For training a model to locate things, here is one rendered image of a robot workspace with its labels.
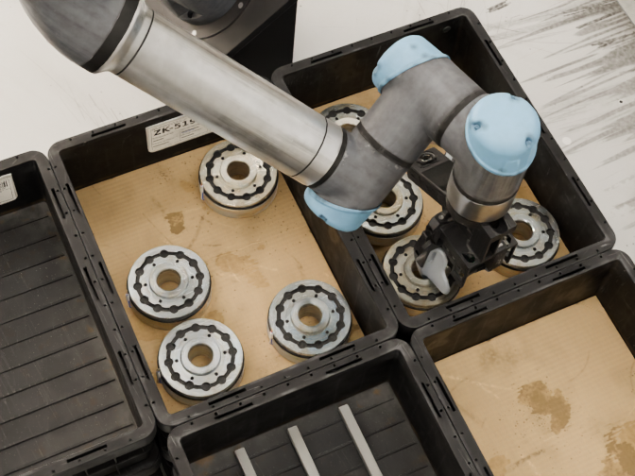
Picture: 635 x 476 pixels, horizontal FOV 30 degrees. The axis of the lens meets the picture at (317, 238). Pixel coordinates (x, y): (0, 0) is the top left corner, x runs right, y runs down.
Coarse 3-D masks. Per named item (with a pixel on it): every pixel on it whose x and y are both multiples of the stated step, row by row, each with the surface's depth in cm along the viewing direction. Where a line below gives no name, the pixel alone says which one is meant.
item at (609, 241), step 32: (384, 32) 157; (416, 32) 158; (480, 32) 159; (288, 64) 154; (320, 64) 155; (544, 128) 152; (576, 192) 148; (608, 224) 146; (576, 256) 144; (384, 288) 140; (512, 288) 141; (416, 320) 138
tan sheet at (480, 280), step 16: (352, 96) 164; (368, 96) 165; (432, 144) 162; (528, 192) 159; (432, 208) 157; (560, 240) 156; (560, 256) 155; (416, 272) 152; (480, 272) 153; (496, 272) 153; (464, 288) 152; (480, 288) 152
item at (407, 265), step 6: (408, 258) 149; (414, 258) 149; (408, 264) 149; (408, 270) 148; (408, 276) 148; (414, 276) 148; (414, 282) 147; (420, 282) 147; (426, 282) 148; (432, 282) 148
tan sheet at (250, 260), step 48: (96, 192) 155; (144, 192) 155; (192, 192) 156; (288, 192) 157; (96, 240) 151; (144, 240) 152; (192, 240) 152; (240, 240) 153; (288, 240) 153; (240, 288) 150; (336, 288) 150; (144, 336) 146; (240, 336) 146; (240, 384) 144
